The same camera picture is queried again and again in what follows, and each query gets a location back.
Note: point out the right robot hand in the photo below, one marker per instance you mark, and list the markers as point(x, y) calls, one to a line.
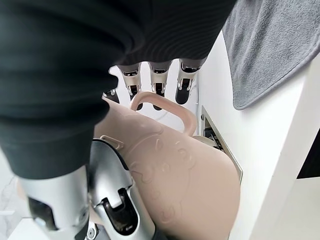
point(62, 75)

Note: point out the gray towel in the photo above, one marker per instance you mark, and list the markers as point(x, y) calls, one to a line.
point(265, 50)

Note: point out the white cabinet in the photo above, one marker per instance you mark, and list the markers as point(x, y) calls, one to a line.
point(270, 162)

